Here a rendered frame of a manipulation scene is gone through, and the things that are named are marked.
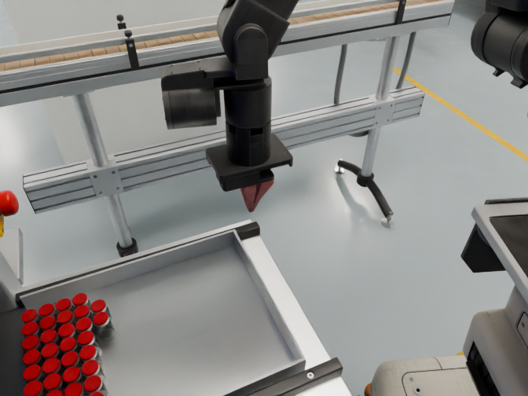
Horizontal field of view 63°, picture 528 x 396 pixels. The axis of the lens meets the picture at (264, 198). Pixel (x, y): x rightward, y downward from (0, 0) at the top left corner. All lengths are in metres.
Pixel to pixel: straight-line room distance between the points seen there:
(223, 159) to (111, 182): 1.07
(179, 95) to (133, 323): 0.36
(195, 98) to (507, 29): 0.38
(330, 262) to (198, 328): 1.30
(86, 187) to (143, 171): 0.20
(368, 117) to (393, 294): 0.73
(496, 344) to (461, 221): 1.47
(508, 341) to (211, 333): 0.48
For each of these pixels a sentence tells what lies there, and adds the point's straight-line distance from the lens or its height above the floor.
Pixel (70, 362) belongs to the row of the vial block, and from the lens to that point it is 0.64.
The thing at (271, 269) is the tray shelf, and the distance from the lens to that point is 0.73.
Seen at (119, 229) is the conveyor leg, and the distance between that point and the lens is 1.77.
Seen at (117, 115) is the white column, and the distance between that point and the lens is 2.14.
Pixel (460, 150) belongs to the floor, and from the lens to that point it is 2.75.
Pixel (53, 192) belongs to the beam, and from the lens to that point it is 1.61.
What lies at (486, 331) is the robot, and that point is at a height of 0.80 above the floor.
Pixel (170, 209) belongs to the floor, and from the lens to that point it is 2.17.
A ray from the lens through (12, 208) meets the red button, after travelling 0.77.
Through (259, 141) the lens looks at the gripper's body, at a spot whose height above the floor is 1.15.
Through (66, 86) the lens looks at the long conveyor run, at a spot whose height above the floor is 0.87.
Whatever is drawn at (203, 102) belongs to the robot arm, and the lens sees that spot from 0.50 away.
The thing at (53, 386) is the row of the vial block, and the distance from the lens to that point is 0.63.
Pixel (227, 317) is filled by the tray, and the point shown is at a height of 0.88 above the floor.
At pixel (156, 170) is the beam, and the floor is 0.48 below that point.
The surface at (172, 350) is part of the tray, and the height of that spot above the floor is 0.88.
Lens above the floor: 1.45
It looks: 42 degrees down
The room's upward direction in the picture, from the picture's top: straight up
